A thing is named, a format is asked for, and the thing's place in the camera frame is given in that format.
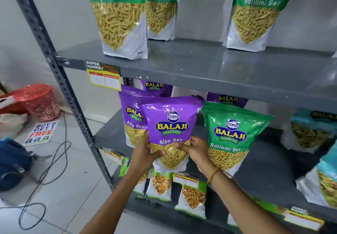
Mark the small green snack packet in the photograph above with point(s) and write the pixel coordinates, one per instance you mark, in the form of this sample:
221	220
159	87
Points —
192	201
160	186
268	206
140	185
231	220

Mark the person's right thumb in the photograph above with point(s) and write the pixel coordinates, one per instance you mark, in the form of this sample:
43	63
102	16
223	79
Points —
182	146

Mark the person's right forearm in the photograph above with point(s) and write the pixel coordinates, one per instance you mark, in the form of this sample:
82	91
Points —
244	207

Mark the teal snack packet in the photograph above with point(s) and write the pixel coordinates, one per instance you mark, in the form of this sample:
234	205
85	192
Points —
308	133
325	183

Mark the person's right hand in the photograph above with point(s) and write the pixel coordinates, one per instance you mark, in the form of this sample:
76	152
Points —
200	154

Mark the orange thread wristband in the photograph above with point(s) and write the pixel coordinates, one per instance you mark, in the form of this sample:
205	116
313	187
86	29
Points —
212	176

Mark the red plastic mesh basket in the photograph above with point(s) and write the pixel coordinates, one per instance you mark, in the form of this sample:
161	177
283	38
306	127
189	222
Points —
39	102

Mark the white cloth bag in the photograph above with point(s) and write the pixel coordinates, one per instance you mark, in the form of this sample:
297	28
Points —
11	124

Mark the red and white bag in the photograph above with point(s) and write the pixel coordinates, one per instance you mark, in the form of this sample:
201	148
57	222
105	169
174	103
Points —
9	103

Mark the person's left forearm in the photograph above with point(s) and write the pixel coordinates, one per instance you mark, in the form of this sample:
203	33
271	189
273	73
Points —
113	204

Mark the person's left thumb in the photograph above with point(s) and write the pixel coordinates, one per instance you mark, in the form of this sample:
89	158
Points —
158	155

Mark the large green snack packet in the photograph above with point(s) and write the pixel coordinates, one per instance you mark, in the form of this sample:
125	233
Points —
161	12
231	136
254	20
118	18

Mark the dark blue backpack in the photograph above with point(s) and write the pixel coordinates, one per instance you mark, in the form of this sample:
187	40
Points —
13	162

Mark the grey metal shelf rack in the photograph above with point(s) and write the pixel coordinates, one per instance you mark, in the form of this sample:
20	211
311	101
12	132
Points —
200	68

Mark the person's left hand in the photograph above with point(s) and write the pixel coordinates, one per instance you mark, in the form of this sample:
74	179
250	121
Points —
140	157

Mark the purple snack packet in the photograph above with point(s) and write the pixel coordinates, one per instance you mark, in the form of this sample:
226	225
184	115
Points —
171	125
227	99
130	115
155	86

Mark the printed offer sign card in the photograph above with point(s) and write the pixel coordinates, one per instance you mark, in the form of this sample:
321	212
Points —
40	133

